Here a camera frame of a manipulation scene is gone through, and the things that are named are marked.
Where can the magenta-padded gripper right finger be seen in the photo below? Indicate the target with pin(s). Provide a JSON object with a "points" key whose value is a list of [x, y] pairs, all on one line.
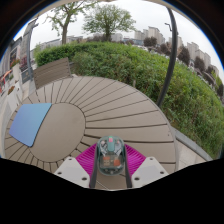
{"points": [[148, 171]]}

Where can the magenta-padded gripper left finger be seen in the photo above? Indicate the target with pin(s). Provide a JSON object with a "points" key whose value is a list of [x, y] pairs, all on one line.
{"points": [[71, 171]]}

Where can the transparent green computer mouse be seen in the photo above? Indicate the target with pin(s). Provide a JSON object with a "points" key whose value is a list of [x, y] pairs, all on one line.
{"points": [[111, 156]]}

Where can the blue mouse pad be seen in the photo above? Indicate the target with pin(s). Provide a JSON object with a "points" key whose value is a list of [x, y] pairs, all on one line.
{"points": [[29, 123]]}

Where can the white planter with orange flowers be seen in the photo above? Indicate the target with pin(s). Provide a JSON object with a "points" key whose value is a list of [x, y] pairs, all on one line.
{"points": [[13, 98]]}

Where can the grey-brown slatted chair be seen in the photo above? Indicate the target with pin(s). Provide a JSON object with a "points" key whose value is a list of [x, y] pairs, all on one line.
{"points": [[51, 72]]}

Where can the green hedge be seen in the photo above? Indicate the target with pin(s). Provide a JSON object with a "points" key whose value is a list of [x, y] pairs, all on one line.
{"points": [[126, 66]]}

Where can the white planter with green plants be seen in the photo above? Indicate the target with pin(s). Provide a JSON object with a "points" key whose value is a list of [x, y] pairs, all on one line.
{"points": [[15, 70]]}

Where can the tall dark sign pillar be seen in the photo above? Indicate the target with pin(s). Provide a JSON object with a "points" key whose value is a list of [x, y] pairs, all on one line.
{"points": [[26, 50]]}

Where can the low shopfront building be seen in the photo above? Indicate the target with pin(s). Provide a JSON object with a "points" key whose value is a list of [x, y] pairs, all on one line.
{"points": [[10, 55]]}

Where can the group of apartment buildings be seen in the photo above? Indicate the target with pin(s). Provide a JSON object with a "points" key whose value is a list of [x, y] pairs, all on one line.
{"points": [[153, 33]]}

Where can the sparse tree with bare trunk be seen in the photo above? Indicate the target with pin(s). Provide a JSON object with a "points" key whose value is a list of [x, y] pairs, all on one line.
{"points": [[65, 33]]}

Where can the round leafy tree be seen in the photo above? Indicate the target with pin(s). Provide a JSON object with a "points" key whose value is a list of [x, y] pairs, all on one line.
{"points": [[108, 20]]}

